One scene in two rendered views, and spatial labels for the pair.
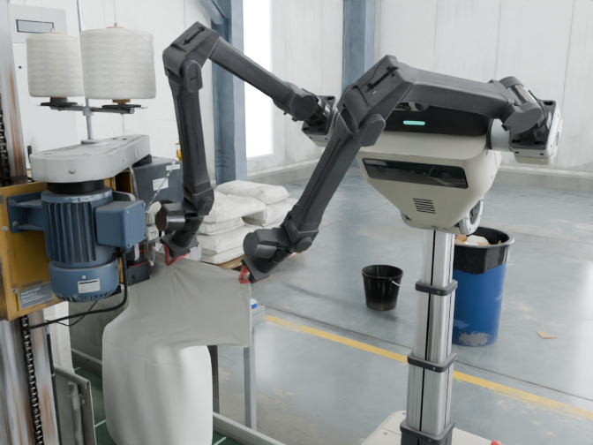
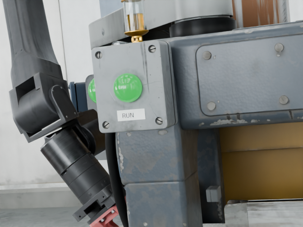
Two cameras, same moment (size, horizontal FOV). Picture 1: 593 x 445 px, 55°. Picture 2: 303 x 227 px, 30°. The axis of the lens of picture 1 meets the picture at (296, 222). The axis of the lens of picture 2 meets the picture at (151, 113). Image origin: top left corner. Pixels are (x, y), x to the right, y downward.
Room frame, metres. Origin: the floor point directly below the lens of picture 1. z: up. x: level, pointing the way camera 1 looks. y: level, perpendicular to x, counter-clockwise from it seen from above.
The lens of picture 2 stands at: (2.35, 0.15, 1.29)
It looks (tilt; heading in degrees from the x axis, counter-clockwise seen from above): 3 degrees down; 161
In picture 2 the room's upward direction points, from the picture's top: 6 degrees counter-clockwise
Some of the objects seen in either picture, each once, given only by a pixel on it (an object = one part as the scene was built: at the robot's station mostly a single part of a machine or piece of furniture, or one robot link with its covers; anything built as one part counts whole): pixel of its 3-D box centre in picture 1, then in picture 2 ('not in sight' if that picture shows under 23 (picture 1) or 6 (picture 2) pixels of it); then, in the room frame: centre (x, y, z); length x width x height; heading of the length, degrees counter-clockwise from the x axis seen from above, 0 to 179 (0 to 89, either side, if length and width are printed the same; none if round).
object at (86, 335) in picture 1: (127, 334); not in sight; (2.21, 0.71, 0.53); 1.05 x 0.02 x 0.41; 54
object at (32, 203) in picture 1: (43, 213); not in sight; (1.28, 0.59, 1.27); 0.12 x 0.09 x 0.09; 144
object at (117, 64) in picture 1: (118, 65); not in sight; (1.39, 0.42, 1.61); 0.17 x 0.17 x 0.17
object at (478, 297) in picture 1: (469, 284); not in sight; (3.36, -1.08, 0.32); 0.51 x 0.48 x 0.65; 144
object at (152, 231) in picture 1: (150, 237); not in sight; (1.54, 0.41, 1.14); 0.05 x 0.04 x 0.16; 144
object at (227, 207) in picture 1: (224, 207); not in sight; (4.52, 0.59, 0.56); 0.66 x 0.42 x 0.15; 144
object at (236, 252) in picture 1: (203, 247); not in sight; (4.58, 0.78, 0.20); 0.66 x 0.44 x 0.12; 54
